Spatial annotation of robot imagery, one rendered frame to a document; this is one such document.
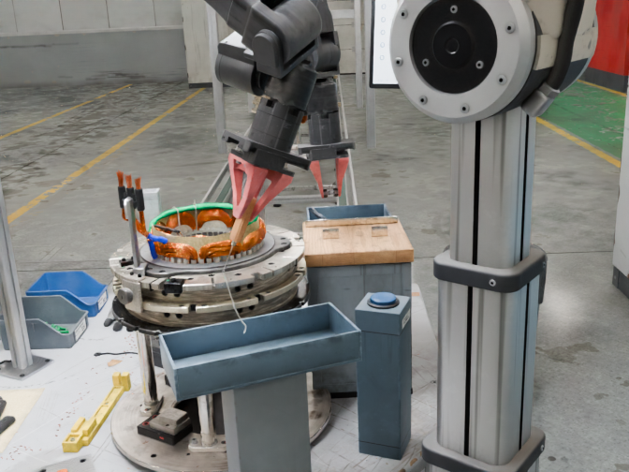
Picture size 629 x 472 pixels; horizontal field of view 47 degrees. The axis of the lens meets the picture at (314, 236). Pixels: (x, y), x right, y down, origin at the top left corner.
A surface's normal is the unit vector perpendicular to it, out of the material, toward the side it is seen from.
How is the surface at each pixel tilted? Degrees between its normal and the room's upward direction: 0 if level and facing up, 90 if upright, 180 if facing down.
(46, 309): 87
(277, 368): 90
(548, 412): 0
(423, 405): 0
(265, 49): 113
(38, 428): 0
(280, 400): 90
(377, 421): 90
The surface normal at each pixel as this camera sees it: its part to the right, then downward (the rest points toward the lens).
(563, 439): -0.04, -0.95
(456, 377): -0.62, 0.26
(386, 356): -0.36, 0.30
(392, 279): 0.04, 0.30
